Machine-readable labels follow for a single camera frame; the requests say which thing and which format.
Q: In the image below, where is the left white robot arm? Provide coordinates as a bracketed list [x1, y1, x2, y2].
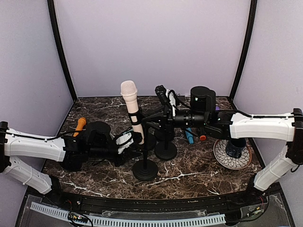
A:
[0, 118, 143, 206]

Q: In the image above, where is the black microphone stand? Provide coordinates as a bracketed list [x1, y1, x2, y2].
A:
[154, 140, 177, 161]

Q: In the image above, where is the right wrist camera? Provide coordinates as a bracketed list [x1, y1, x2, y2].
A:
[155, 85, 180, 114]

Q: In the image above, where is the left black frame post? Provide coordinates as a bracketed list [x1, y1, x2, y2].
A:
[47, 0, 78, 102]

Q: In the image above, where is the stand holding purple microphone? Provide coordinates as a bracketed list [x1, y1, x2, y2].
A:
[142, 132, 157, 150]

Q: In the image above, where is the light blue toy microphone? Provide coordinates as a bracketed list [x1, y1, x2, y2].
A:
[185, 128, 194, 144]

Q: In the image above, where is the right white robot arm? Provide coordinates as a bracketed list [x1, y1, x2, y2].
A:
[142, 86, 303, 205]

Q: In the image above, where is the stand holding cream microphone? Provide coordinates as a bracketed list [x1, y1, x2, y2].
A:
[132, 115, 158, 181]

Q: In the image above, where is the patterned ceramic saucer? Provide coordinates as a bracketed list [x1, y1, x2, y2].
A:
[213, 140, 252, 170]

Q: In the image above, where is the orange toy microphone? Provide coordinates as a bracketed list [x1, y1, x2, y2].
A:
[73, 117, 87, 137]

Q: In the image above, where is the dark blue ceramic cup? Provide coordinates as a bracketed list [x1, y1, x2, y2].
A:
[225, 138, 246, 158]

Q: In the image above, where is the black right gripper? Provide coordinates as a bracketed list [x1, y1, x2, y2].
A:
[142, 104, 208, 136]

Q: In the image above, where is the white slotted cable duct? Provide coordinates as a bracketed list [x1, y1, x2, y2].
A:
[30, 202, 226, 227]

